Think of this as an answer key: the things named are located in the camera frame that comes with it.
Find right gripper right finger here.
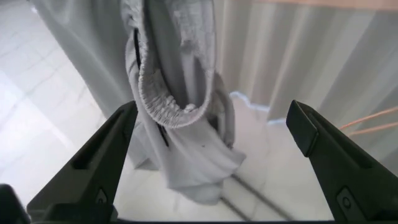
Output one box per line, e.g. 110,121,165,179
285,99,398,223

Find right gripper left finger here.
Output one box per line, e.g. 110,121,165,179
26,100,139,223

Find pink clothes hanger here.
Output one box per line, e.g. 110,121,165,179
338,105,398,138

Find pale grey trousers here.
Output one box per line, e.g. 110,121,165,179
30,0,247,206

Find white curtain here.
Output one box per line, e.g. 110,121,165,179
214,0,398,175

